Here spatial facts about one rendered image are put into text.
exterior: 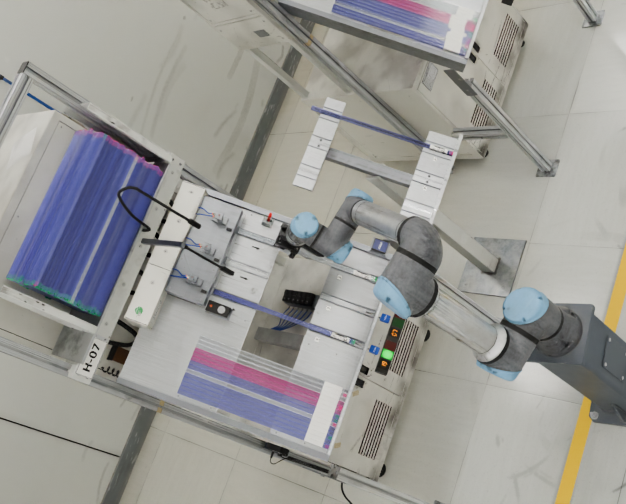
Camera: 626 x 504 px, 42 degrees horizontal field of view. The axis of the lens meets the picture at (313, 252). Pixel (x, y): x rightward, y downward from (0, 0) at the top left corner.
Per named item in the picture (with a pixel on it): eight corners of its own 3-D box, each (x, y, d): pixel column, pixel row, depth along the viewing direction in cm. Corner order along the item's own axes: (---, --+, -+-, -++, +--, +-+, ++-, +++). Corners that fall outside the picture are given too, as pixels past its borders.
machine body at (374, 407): (440, 323, 339) (349, 262, 299) (386, 488, 322) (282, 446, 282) (330, 307, 386) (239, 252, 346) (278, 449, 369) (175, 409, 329)
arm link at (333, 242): (362, 234, 238) (330, 214, 237) (341, 266, 238) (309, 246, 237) (358, 234, 246) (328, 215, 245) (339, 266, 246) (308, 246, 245)
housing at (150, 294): (210, 201, 281) (206, 187, 267) (154, 333, 268) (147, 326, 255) (188, 193, 281) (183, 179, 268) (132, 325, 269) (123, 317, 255)
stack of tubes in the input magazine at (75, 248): (165, 170, 259) (96, 126, 242) (100, 318, 246) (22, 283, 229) (144, 170, 268) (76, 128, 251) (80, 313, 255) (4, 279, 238)
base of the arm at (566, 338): (586, 309, 236) (571, 296, 230) (577, 358, 231) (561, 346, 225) (539, 307, 247) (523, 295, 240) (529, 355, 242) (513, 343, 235)
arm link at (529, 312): (570, 310, 228) (547, 291, 219) (544, 351, 228) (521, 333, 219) (537, 294, 237) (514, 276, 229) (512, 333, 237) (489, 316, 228)
